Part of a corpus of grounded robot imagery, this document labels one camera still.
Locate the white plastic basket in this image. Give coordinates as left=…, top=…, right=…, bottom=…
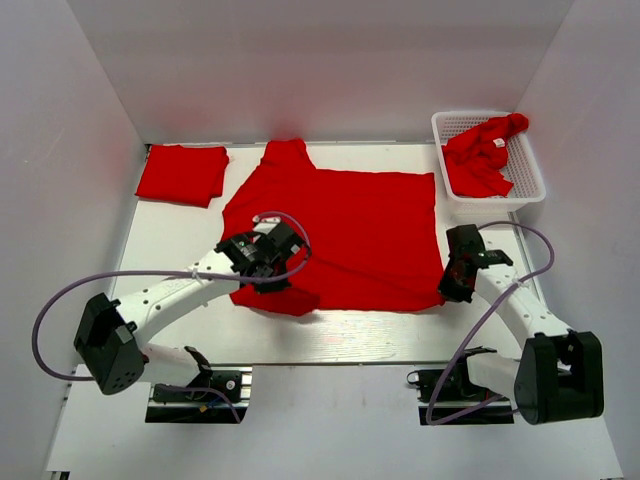
left=431, top=110, right=546, bottom=218

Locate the red t shirt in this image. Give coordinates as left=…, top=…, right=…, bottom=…
left=135, top=145, right=230, bottom=208
left=222, top=139, right=444, bottom=316
left=442, top=113, right=529, bottom=198

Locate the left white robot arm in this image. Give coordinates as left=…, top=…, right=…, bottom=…
left=74, top=217, right=311, bottom=399

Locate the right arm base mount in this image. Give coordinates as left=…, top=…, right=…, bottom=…
left=406, top=367, right=516, bottom=426

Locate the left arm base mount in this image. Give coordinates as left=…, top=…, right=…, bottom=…
left=145, top=367, right=253, bottom=425

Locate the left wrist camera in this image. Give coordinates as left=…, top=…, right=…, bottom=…
left=252, top=215, right=282, bottom=235

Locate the folded red t shirt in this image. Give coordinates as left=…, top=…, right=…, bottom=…
left=135, top=145, right=230, bottom=208

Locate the crumpled red t shirt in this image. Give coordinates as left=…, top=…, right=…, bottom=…
left=442, top=113, right=529, bottom=198

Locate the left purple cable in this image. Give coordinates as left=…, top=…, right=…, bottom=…
left=31, top=211, right=312, bottom=424

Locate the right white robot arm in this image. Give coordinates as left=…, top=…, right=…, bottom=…
left=428, top=224, right=605, bottom=425

